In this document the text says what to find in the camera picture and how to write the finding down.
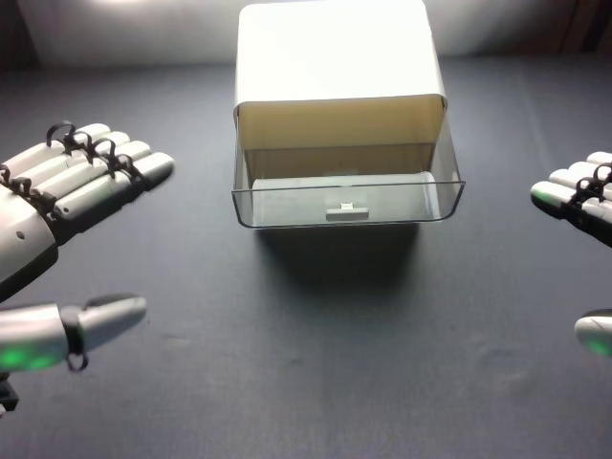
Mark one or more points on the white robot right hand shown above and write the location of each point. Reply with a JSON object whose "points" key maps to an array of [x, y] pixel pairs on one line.
{"points": [[593, 191]]}

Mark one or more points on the dark brown wooden panel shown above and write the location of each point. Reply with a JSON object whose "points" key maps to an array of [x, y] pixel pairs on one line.
{"points": [[600, 24]]}

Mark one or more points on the white drawer cabinet shell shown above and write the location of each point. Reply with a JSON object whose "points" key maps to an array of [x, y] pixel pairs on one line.
{"points": [[334, 57]]}

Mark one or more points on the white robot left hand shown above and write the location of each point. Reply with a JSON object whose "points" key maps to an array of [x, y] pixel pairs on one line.
{"points": [[28, 225]]}

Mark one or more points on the grey table cloth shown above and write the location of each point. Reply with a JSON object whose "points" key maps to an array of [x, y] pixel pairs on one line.
{"points": [[306, 358]]}

